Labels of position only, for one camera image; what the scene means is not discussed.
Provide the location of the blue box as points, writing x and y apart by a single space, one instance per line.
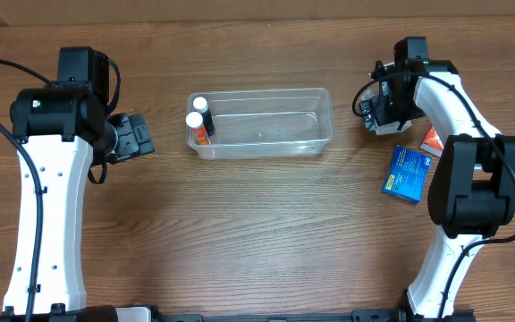
407 174

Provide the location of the clear plastic container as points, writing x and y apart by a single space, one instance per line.
265 123

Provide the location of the white medicine box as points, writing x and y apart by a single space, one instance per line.
390 128

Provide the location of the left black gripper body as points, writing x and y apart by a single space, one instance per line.
140 134

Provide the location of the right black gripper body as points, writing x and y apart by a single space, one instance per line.
369 114

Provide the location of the red box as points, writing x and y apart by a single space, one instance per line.
432 142

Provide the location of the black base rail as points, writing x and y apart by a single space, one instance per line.
284 316

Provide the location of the black tube white cap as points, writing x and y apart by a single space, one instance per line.
205 114

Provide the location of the orange tube white cap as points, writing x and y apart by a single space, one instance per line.
195 122

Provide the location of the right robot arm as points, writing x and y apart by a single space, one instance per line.
471 199

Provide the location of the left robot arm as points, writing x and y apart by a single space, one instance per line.
61 132

